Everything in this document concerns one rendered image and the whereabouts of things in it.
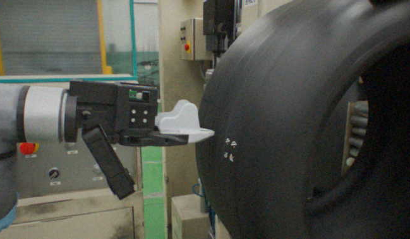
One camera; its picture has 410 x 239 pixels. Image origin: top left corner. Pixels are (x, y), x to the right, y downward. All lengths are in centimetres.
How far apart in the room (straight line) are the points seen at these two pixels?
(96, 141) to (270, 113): 23
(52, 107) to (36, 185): 74
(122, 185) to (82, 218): 68
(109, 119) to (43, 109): 8
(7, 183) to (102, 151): 12
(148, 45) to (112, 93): 905
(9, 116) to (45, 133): 4
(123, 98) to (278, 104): 20
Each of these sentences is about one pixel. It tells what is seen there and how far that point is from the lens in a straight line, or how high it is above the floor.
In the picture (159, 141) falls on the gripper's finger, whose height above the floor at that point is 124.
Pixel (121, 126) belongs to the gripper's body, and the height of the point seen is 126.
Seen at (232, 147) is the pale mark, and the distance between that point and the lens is 44.
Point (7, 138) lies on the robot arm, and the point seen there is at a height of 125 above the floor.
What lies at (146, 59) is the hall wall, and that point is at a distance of 940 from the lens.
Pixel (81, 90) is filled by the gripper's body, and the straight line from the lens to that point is 44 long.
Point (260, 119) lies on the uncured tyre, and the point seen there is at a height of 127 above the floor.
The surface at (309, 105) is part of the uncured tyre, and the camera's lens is 41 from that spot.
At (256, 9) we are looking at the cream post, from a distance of 82.
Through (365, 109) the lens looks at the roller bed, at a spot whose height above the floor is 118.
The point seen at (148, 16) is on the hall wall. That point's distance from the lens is 953.
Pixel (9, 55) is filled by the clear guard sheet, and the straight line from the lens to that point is 106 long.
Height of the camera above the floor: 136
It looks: 12 degrees down
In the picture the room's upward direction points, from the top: straight up
